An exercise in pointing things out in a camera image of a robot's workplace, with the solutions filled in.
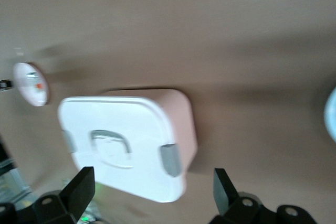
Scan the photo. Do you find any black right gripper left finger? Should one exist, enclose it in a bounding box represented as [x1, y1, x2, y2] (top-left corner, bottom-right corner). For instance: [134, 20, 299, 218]
[0, 166, 96, 224]

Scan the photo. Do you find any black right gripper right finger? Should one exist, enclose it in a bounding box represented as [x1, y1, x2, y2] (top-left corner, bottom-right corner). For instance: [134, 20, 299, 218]
[209, 167, 319, 224]

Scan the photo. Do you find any small black object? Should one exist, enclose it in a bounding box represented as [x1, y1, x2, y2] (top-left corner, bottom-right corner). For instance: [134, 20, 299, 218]
[0, 79, 13, 91]

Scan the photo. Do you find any light blue round plate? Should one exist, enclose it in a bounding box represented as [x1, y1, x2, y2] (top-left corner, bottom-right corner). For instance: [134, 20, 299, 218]
[323, 85, 336, 142]

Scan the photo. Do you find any small white round timer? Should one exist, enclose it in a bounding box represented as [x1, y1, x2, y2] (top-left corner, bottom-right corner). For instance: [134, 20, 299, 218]
[12, 62, 50, 107]

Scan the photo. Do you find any pink lunch box white lid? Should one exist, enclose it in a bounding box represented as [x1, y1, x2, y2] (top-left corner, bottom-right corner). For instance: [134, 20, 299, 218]
[57, 88, 200, 204]

